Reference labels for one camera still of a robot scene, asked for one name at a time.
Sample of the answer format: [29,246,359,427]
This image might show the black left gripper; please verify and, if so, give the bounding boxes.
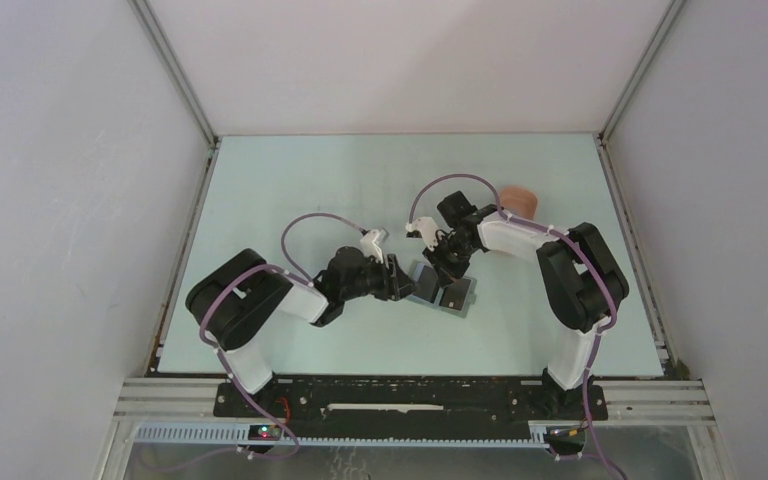
[340,251,420,301]

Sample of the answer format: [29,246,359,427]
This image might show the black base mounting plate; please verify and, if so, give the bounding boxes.
[213,375,609,441]

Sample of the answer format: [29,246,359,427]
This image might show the aluminium frame rail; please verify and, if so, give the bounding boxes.
[114,376,714,448]

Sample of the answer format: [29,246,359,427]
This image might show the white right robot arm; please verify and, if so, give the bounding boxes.
[406,191,630,418]

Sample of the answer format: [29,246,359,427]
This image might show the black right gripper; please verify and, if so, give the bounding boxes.
[423,233,478,288]

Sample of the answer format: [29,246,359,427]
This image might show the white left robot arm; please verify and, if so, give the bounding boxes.
[185,246,417,417]

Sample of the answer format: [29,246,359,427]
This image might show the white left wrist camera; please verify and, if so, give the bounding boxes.
[359,228,388,264]

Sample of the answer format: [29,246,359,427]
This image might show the black gold-print credit card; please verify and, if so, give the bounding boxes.
[413,263,440,304]

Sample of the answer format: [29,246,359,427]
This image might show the green leather card holder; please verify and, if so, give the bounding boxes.
[407,261,477,318]

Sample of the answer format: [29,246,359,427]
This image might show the pink oval plastic tray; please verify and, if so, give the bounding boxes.
[499,186,539,220]

